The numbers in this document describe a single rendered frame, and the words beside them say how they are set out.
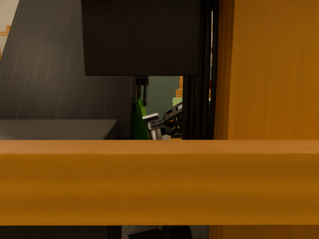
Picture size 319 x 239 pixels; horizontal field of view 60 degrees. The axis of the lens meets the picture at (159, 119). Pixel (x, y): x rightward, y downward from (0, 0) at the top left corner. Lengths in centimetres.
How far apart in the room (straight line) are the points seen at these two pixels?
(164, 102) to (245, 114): 606
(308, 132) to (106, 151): 25
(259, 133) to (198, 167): 10
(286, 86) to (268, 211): 15
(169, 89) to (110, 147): 604
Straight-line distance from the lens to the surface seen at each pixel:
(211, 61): 42
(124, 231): 85
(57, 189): 34
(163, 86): 636
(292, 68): 37
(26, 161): 34
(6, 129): 62
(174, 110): 64
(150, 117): 68
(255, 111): 36
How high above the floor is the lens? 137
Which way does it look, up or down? 12 degrees down
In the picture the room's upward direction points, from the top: straight up
